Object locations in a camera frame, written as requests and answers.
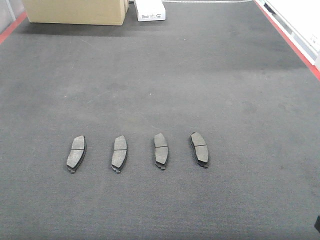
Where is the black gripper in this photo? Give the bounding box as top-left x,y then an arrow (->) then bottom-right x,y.
314,215 -> 320,232

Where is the dark grey brake pad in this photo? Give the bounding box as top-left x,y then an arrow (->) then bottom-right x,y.
66,135 -> 87,174

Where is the dark grey conveyor belt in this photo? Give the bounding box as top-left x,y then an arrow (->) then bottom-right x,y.
0,1 -> 320,240

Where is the white carton box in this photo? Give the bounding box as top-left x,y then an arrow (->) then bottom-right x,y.
134,0 -> 166,22

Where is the cardboard box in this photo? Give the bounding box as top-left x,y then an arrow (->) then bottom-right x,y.
22,0 -> 129,26

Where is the red white conveyor rail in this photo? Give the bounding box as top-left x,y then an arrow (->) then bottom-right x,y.
255,0 -> 320,79

